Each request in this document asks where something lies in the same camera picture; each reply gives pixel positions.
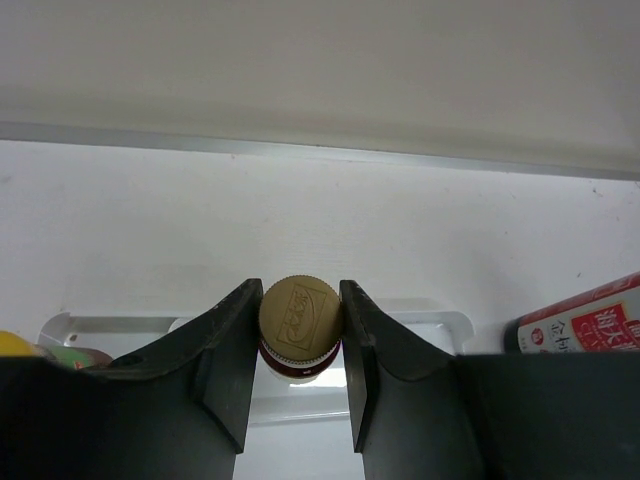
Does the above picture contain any chili sauce bottle yellow cap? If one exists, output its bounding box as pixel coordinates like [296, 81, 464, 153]
[0, 331, 113, 370]

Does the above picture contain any white divided organizer tray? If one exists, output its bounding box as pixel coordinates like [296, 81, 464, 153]
[38, 287, 474, 425]

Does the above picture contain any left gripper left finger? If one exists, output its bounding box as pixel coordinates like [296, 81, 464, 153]
[1, 279, 263, 479]

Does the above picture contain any soy sauce bottle black cap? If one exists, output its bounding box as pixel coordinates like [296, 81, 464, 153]
[502, 273, 639, 353]

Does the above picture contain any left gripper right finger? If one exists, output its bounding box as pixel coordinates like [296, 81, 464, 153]
[340, 280, 639, 479]

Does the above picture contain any small oil bottle gold cap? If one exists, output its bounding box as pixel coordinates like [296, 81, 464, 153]
[258, 275, 344, 384]

